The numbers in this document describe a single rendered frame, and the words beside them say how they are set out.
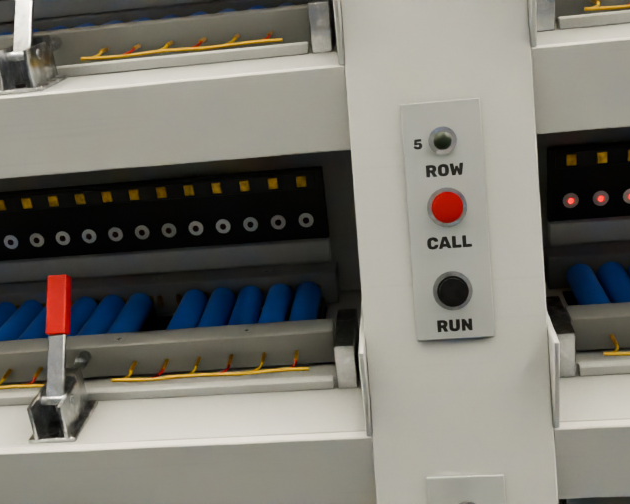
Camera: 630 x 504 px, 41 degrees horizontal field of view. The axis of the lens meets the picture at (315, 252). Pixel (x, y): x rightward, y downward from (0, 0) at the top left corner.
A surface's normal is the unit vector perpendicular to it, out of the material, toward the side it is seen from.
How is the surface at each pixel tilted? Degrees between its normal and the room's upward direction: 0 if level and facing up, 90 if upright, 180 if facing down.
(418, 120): 90
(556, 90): 108
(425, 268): 90
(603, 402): 18
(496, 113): 90
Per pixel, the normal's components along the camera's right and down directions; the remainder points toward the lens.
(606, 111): -0.08, 0.37
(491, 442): -0.11, 0.07
